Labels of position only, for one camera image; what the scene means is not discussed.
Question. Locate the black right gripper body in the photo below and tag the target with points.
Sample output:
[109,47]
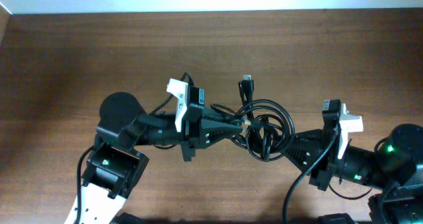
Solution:
[325,166]

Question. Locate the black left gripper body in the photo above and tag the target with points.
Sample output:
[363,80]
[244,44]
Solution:
[188,141]

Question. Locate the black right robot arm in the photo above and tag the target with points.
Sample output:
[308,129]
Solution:
[394,167]

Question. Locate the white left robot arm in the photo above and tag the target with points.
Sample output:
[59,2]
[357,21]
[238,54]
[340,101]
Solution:
[114,166]

